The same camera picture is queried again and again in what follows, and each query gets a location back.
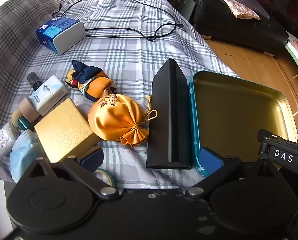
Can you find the black bottle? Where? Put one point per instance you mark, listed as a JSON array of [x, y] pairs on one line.
[[33, 80]]

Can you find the blue tissue pack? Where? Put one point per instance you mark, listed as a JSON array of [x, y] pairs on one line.
[[61, 33]]

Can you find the black sofa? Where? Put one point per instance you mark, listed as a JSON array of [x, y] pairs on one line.
[[226, 27]]

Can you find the teal metal tin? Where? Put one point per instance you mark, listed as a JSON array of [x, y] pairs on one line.
[[239, 117]]

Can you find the blue face mask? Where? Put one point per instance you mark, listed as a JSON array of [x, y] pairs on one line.
[[23, 155]]

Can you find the small white box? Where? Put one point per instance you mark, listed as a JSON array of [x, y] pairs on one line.
[[48, 95]]

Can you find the black triangular box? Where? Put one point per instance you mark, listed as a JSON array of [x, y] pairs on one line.
[[169, 120]]

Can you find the green tape roll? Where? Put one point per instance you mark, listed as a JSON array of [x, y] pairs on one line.
[[111, 178]]

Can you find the orange navy patterned cloth pouch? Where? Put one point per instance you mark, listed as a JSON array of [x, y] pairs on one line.
[[94, 85]]

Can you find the beige tape roll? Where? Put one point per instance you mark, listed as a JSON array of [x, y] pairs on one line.
[[25, 105]]

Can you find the grey plaid blanket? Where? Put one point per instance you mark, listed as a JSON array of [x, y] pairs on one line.
[[139, 55]]

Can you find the black board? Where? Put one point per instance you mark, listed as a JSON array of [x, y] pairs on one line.
[[187, 5]]

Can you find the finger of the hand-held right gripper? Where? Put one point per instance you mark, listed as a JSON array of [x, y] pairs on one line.
[[284, 155]]

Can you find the white packet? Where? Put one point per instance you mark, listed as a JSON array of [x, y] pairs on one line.
[[5, 137]]

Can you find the grey pillow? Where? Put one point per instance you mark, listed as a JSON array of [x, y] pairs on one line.
[[251, 2]]

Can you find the gold box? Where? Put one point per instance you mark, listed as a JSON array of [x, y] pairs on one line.
[[64, 132]]

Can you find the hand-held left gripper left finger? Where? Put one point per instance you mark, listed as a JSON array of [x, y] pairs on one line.
[[91, 158]]

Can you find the floral blanket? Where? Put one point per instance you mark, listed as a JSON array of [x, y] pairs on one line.
[[235, 3]]

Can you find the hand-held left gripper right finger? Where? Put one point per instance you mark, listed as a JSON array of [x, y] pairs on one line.
[[210, 161]]

